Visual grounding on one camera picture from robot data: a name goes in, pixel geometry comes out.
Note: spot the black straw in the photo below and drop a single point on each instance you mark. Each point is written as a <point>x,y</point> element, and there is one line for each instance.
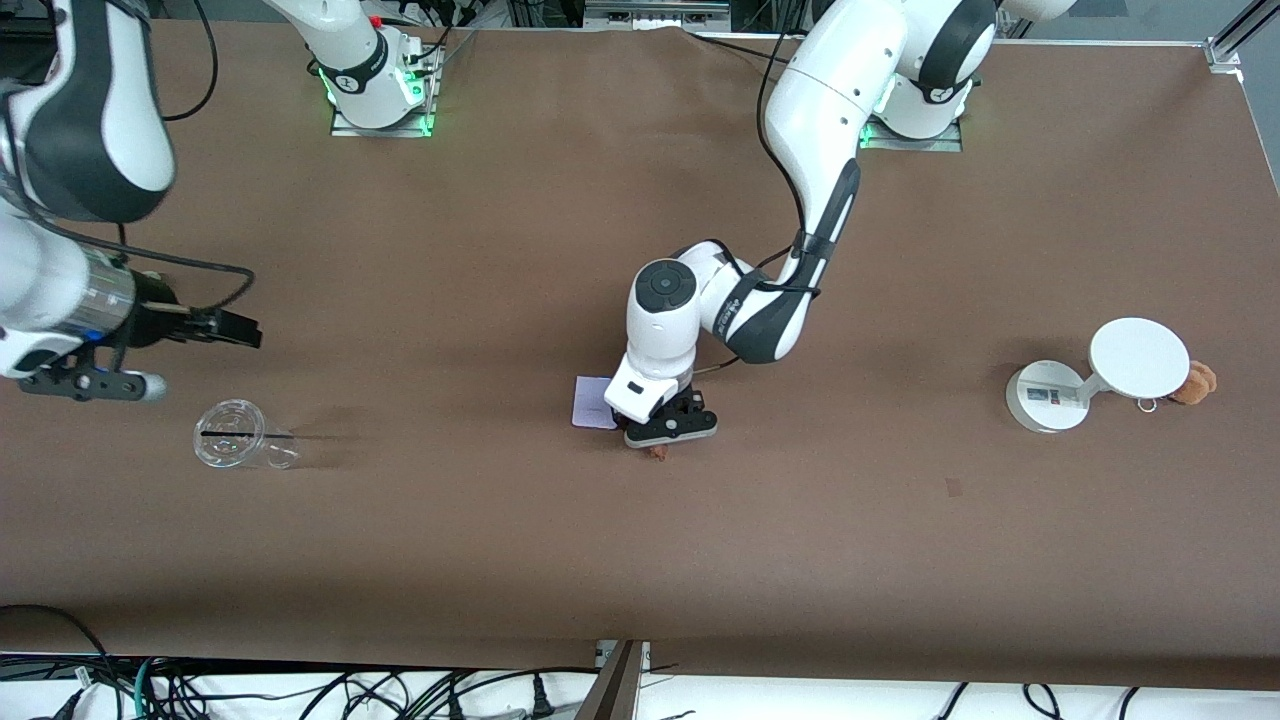
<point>250,435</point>

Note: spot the brown lion statue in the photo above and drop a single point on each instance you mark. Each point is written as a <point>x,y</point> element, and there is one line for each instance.
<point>658,453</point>

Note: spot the black power plug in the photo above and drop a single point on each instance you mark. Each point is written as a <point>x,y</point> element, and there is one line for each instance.
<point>541,700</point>

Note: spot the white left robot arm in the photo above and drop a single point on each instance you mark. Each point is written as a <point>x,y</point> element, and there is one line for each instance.
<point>830,90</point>

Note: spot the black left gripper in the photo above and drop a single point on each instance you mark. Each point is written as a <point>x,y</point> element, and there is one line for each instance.
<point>684,403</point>

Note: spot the silver metal box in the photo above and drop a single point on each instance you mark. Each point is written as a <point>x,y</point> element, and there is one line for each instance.
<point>655,12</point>

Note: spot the silver corner bracket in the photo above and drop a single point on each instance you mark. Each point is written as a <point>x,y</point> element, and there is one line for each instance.
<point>1222,55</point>

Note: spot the clear plastic cup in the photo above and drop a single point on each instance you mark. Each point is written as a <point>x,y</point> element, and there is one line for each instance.
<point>225,415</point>

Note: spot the aluminium frame bar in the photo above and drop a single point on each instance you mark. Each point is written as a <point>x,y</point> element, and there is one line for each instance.
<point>1250,22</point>

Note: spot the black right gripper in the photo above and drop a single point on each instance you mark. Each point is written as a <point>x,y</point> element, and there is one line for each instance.
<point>160,303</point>

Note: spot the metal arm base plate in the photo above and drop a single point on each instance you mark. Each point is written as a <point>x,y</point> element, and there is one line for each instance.
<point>345,128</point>
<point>920,146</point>

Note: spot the aluminium profile beam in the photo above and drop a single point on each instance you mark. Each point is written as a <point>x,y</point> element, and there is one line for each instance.
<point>612,690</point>

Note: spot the white round desk lamp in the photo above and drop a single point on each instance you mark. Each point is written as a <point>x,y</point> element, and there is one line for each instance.
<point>1140,358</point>

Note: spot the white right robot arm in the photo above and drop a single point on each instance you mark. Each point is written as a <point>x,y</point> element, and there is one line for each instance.
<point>135,140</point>

